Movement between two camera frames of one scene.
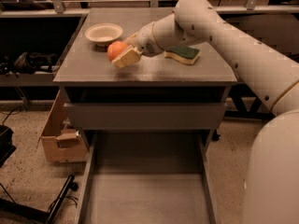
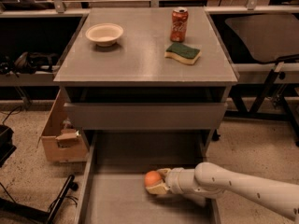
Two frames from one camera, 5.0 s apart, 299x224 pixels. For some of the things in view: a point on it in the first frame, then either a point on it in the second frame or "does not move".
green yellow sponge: (186, 54) does not move
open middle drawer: (157, 176) does not move
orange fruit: (115, 48) to (151, 177)
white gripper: (145, 41) to (175, 180)
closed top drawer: (149, 116) does not move
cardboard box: (63, 145) does not move
